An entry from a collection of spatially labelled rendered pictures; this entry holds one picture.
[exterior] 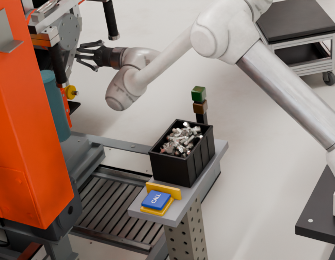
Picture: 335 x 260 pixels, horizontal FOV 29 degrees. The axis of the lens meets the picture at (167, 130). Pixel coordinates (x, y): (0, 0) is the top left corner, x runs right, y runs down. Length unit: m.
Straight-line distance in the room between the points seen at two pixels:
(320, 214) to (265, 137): 0.93
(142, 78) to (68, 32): 0.29
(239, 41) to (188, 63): 1.87
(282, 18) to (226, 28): 1.50
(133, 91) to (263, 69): 0.58
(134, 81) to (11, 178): 0.63
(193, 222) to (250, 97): 1.27
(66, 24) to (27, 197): 0.66
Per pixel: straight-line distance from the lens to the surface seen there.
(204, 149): 2.12
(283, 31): 3.21
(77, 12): 2.56
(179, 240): 2.25
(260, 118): 3.18
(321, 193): 2.27
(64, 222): 2.29
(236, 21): 1.88
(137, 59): 2.38
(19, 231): 2.43
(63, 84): 2.14
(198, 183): 2.10
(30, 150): 1.81
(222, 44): 1.85
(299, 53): 3.51
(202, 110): 2.19
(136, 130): 3.21
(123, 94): 2.28
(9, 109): 1.71
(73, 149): 2.77
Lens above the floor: 1.77
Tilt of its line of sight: 34 degrees down
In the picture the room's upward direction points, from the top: 9 degrees counter-clockwise
